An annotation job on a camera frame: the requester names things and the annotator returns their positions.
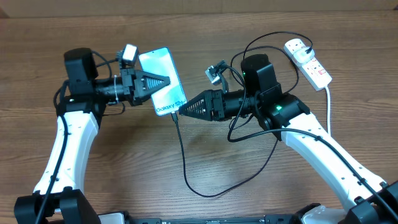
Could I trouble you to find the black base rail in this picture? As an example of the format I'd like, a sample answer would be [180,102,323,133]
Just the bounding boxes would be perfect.
[99,211,312,224]

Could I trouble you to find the black USB charging cable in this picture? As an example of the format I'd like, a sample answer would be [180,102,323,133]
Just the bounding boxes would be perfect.
[170,31,314,198]

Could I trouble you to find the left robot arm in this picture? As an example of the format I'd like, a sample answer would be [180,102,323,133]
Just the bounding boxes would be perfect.
[14,44,170,223]

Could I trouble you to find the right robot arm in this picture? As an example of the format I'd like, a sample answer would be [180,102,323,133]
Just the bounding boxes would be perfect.
[179,54,397,223]

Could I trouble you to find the white USB charger plug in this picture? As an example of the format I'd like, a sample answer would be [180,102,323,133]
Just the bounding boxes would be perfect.
[293,47,315,67]

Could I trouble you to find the Samsung Galaxy smartphone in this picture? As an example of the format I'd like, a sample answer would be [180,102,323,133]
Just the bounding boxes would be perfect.
[139,47,187,116]

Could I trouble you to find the white power strip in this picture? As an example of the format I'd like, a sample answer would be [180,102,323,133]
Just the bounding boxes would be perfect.
[284,39,332,91]

